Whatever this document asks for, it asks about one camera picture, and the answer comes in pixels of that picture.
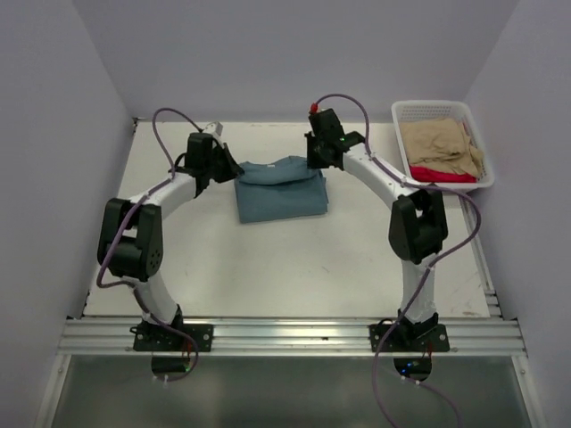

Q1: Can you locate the blue t shirt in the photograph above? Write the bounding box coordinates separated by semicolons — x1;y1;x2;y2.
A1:
234;156;328;224

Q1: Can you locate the beige t shirt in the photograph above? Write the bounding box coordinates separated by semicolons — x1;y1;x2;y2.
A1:
399;118;484;180

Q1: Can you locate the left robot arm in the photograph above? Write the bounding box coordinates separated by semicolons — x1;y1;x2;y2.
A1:
95;123;244;350

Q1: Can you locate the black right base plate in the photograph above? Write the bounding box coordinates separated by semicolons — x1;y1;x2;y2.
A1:
368;314;451;353

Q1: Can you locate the red t shirt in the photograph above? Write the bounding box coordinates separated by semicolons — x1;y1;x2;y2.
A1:
410;166;477;184

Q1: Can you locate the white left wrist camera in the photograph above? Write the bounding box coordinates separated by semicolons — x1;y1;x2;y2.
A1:
203;121;223;139

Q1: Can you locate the white plastic laundry basket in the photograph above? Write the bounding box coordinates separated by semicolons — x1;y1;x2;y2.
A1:
392;100;494;192

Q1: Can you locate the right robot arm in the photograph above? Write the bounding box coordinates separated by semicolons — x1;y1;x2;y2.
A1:
305;103;448;350

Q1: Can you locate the aluminium mounting rail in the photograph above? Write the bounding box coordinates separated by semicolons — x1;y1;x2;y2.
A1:
57;191;530;358

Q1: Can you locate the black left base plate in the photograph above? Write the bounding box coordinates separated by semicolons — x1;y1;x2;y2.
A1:
129;322;214;352

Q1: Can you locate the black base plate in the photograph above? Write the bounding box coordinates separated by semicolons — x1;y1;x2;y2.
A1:
368;314;451;353
129;322;214;352

